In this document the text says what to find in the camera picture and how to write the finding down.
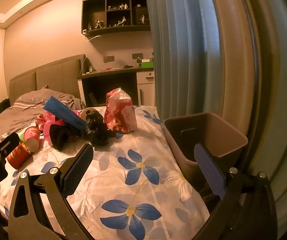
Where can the brown plastic waste bin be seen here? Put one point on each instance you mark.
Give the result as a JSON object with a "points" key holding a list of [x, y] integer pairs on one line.
{"points": [[221, 135]]}

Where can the grey wall outlet panel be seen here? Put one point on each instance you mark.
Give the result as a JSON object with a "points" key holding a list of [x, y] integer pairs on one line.
{"points": [[108, 59], [137, 56]]}

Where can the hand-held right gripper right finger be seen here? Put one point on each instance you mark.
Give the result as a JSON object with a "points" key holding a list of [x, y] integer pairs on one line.
{"points": [[209, 172]]}

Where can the dark wall shelf unit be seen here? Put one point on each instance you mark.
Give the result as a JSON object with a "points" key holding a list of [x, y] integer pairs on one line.
{"points": [[93, 10]]}

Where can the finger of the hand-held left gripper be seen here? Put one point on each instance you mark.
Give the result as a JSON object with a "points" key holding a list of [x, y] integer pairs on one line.
{"points": [[7, 143]]}

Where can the beige paper cup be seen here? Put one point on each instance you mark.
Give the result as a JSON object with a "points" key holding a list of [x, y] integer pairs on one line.
{"points": [[86, 112]]}

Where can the grey striped bedding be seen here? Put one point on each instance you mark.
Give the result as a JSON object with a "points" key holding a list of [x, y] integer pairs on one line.
{"points": [[21, 107]]}

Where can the black bedside box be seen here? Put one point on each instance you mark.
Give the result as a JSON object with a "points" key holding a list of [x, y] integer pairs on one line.
{"points": [[3, 107]]}

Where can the white cabinet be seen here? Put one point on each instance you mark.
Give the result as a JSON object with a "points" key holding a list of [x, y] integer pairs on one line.
{"points": [[146, 85]]}

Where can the blue grey curtain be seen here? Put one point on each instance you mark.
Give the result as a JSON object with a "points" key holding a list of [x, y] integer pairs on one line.
{"points": [[178, 42]]}

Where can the pink red paper cup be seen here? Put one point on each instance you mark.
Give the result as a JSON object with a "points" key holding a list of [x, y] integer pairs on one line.
{"points": [[32, 136]]}

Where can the group of small figurines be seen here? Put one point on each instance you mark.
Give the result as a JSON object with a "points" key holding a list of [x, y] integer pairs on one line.
{"points": [[98, 23]]}

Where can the red and white plastic bag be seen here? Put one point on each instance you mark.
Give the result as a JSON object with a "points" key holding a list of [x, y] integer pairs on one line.
{"points": [[119, 112]]}

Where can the blue floral blanket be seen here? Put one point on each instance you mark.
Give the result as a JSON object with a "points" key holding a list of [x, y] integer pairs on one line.
{"points": [[113, 192]]}

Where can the small black desk object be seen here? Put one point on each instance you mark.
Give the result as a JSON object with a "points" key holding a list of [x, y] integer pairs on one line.
{"points": [[128, 66]]}

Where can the dark red paper cup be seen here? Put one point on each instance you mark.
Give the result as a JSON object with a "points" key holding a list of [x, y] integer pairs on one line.
{"points": [[17, 156]]}

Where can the black plastic bag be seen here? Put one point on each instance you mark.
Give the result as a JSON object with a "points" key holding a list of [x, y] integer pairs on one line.
{"points": [[96, 127]]}

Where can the brown padded headboard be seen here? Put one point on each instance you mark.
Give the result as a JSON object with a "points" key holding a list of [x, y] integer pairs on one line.
{"points": [[53, 77]]}

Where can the green box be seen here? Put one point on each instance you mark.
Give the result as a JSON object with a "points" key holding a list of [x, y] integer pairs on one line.
{"points": [[147, 64]]}

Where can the dark desk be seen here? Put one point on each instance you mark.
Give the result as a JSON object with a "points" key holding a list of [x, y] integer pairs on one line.
{"points": [[108, 73]]}

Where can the small green cup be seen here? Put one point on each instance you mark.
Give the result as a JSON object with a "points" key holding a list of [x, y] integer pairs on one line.
{"points": [[21, 137]]}

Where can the blue ribbed foam piece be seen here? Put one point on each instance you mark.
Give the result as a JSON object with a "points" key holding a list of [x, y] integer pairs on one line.
{"points": [[63, 110]]}

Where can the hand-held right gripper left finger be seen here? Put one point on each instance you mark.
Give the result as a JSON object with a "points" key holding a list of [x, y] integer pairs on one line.
{"points": [[79, 165]]}

